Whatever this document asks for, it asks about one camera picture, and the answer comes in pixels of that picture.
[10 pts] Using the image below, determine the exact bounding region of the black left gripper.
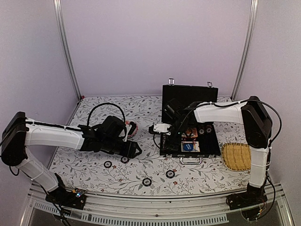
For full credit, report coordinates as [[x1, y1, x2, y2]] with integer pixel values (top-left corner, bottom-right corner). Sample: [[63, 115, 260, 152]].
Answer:
[[102, 137, 143, 159]]

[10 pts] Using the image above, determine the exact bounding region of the poker chip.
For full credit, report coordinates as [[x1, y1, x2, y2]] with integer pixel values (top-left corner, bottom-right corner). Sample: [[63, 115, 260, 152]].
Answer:
[[103, 161, 112, 169], [120, 157, 129, 164], [166, 170, 175, 179]]

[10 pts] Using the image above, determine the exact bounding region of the red card deck box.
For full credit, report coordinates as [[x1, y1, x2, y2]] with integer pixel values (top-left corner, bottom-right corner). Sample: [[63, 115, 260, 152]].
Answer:
[[184, 128, 198, 138]]

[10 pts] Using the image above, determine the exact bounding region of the poker chip low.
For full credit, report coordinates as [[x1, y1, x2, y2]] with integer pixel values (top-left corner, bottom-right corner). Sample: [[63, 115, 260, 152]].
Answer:
[[142, 178, 152, 187]]

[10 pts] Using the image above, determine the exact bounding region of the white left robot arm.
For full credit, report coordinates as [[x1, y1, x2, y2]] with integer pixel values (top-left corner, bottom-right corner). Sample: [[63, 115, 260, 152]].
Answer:
[[0, 112, 142, 204]]

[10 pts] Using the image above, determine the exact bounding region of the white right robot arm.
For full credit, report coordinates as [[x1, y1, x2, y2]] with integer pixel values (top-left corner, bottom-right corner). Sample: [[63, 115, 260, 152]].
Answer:
[[149, 96, 273, 205]]

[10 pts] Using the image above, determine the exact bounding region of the black poker case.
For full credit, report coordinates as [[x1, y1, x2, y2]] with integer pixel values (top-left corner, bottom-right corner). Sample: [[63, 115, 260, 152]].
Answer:
[[159, 84, 221, 158]]

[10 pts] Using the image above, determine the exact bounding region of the blue card deck box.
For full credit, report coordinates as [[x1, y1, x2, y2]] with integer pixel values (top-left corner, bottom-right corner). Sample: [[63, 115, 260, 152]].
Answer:
[[181, 141, 200, 153]]

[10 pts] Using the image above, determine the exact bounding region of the blue small blind button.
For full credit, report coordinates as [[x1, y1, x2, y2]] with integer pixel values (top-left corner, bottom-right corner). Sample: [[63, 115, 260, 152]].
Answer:
[[183, 143, 193, 152]]

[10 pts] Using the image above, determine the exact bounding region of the woven bamboo tray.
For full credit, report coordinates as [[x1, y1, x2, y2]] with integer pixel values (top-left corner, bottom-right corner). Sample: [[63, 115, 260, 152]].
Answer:
[[221, 143, 251, 171]]

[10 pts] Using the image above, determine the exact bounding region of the chrome case handle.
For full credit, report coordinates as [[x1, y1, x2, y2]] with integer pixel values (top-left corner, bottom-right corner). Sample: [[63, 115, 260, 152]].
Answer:
[[180, 157, 202, 165]]

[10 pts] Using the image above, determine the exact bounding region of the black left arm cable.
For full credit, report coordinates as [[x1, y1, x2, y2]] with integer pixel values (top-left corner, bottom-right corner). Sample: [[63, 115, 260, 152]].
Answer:
[[87, 102, 127, 128]]

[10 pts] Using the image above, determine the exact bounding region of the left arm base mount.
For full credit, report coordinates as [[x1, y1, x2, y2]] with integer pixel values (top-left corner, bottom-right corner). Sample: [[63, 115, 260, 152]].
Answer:
[[45, 173, 87, 210]]

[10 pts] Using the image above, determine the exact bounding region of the front aluminium rail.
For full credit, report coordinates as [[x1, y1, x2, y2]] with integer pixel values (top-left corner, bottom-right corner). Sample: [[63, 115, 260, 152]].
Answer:
[[20, 184, 297, 226]]

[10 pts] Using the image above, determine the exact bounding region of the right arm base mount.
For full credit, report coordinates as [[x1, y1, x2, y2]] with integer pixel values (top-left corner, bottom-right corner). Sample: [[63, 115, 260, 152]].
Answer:
[[226, 182, 268, 221]]

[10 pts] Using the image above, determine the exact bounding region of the right aluminium frame post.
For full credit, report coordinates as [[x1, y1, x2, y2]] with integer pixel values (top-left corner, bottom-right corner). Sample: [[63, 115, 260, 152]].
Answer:
[[230, 0, 259, 100]]

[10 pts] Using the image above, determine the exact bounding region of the aluminium frame post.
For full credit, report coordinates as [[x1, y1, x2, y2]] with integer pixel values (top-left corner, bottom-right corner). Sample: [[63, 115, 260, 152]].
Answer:
[[230, 0, 259, 100], [53, 0, 82, 101]]

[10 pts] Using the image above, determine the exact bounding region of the left aluminium frame post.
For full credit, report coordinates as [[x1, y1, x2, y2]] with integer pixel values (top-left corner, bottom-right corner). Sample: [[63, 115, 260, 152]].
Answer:
[[53, 0, 82, 101]]

